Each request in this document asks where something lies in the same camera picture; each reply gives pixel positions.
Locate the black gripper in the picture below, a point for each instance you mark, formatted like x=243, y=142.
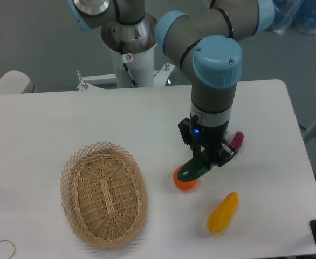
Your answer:
x=213, y=139

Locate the dark green cucumber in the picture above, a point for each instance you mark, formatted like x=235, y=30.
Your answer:
x=196, y=167

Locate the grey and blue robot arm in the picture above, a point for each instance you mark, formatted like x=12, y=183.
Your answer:
x=205, y=49

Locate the woven wicker basket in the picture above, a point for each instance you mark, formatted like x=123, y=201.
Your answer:
x=103, y=195

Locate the purple eggplant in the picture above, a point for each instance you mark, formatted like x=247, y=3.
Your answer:
x=237, y=140

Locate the orange round fruit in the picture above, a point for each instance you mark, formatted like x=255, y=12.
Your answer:
x=184, y=186

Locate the yellow squash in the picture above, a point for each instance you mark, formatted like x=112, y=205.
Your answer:
x=220, y=218

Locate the blue plastic bags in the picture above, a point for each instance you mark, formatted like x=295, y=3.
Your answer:
x=302, y=14

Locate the white chair backrest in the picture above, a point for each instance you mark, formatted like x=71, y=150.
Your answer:
x=16, y=82

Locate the tan rubber band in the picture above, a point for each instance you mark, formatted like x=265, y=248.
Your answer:
x=13, y=246

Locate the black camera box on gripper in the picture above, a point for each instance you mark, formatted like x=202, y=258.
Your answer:
x=184, y=127

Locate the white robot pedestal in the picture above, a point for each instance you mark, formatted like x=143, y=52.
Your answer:
x=132, y=52

